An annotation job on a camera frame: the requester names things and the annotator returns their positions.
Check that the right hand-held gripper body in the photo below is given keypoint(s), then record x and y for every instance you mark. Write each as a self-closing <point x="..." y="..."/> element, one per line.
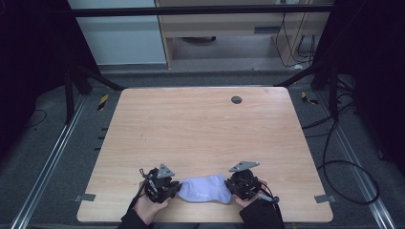
<point x="245" y="184"/>

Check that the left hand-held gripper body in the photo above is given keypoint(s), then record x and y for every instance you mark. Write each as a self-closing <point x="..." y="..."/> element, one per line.
<point x="159" y="187"/>

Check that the person's right hand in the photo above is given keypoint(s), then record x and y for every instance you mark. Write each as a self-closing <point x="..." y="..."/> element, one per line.
<point x="246" y="203"/>

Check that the person's left hand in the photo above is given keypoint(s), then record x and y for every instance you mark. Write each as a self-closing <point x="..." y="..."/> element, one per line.
<point x="149" y="210"/>

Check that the yellow black hazard tape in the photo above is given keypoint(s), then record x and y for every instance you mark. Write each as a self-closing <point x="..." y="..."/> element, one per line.
<point x="308" y="98"/>
<point x="102" y="102"/>

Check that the white cabinet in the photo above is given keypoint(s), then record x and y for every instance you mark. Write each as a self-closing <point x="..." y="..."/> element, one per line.
<point x="121" y="38"/>

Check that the dark curtain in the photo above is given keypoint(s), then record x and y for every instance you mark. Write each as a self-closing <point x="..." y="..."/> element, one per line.
<point x="372" y="63"/>
<point x="31" y="63"/>

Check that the grey metal table bracket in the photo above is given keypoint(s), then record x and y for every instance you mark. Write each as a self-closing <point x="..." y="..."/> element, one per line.
<point x="85" y="197"/>
<point x="325" y="198"/>

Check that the aluminium floor rail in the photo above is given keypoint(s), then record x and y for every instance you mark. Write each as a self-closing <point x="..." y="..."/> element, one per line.
<point x="47" y="162"/>
<point x="359" y="171"/>

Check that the black metal frame strut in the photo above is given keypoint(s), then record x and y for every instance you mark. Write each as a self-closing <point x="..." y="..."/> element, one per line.
<point x="318" y="74"/>
<point x="92" y="76"/>

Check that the black horizontal frame bar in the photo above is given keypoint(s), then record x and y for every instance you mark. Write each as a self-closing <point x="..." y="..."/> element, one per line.
<point x="191" y="11"/>

